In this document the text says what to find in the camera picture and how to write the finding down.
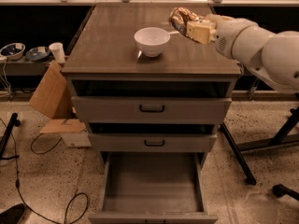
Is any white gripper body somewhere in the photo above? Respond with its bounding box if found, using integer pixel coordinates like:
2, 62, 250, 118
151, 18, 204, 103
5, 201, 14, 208
215, 19, 268, 60

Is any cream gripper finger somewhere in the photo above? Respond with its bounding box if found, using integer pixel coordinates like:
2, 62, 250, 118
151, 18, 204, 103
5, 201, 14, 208
206, 14, 233, 24
187, 21, 216, 45

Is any orange can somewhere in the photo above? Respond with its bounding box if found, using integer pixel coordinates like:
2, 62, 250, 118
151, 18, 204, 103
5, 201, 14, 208
169, 7, 205, 36

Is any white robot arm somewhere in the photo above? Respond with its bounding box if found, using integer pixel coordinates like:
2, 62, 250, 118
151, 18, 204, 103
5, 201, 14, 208
187, 14, 299, 93

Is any grey drawer cabinet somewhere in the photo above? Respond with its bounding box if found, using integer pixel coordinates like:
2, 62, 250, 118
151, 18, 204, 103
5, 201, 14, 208
61, 2, 243, 170

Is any bottom grey drawer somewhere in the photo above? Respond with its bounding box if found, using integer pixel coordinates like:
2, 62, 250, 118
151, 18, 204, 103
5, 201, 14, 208
89, 152, 218, 224

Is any grey drawer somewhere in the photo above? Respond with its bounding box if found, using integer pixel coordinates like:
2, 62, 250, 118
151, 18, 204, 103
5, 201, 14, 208
89, 123, 217, 152
72, 80, 231, 124
89, 152, 218, 224

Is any top grey drawer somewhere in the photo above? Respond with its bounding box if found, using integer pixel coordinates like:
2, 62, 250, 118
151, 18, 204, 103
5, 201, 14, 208
72, 80, 231, 124

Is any middle grey drawer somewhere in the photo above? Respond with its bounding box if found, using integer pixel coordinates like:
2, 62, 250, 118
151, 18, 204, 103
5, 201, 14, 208
89, 123, 217, 152

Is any white bowl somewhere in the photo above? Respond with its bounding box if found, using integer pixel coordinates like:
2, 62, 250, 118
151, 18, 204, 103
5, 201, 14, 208
135, 27, 170, 57

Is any black metal stand right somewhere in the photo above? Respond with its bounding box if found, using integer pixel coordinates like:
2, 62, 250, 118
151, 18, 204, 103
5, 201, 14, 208
220, 107, 299, 186

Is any white paper cup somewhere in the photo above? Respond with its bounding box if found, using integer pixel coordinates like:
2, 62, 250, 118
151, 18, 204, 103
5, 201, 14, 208
49, 42, 65, 63

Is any black caster bottom right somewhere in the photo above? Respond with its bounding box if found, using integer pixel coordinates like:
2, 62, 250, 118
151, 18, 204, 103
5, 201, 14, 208
272, 184, 299, 201

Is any blue patterned bowl right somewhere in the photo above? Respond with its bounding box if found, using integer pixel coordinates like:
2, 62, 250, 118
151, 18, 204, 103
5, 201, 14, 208
25, 47, 50, 63

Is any blue patterned bowl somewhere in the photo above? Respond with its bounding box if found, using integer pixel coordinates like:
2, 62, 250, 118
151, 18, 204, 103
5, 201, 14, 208
0, 43, 25, 61
25, 47, 50, 63

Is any upright cardboard sheet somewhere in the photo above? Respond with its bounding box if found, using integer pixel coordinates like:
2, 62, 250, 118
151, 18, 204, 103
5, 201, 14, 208
29, 61, 73, 119

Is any flat cardboard piece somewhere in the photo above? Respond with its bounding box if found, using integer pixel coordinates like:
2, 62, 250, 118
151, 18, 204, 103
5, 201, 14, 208
40, 119, 86, 133

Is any grey low shelf left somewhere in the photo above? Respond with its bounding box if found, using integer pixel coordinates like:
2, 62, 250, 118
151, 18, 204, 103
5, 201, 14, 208
0, 56, 54, 76

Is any blue patterned bowl left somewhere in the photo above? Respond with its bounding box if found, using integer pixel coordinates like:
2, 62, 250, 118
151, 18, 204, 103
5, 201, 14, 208
0, 43, 25, 61

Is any black stand leg left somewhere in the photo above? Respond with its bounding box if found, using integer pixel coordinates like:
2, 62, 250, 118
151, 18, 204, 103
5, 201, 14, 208
0, 113, 21, 161

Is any black object bottom left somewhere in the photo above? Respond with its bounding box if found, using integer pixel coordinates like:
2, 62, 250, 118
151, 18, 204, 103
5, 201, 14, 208
0, 203, 25, 224

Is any black floor cable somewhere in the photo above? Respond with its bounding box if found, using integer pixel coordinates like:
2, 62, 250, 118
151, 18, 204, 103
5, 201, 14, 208
0, 117, 90, 224

